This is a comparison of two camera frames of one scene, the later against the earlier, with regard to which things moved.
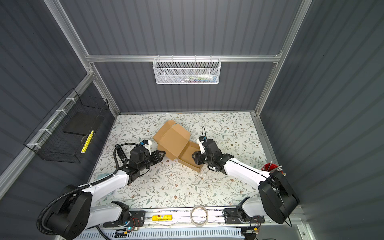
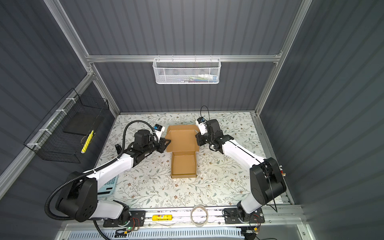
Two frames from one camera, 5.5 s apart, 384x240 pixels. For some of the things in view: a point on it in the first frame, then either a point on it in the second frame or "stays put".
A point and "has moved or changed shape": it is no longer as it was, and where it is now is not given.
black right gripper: x=197 y=159 -> x=199 y=137
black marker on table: x=121 y=153 stays put
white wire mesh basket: x=186 y=71 stays put
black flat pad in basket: x=83 y=123 stays put
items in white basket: x=201 y=78 stays put
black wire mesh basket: x=64 y=135 stays put
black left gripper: x=155 y=155 -> x=162 y=146
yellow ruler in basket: x=87 y=141 stays put
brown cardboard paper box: x=173 y=140 has moved or changed shape
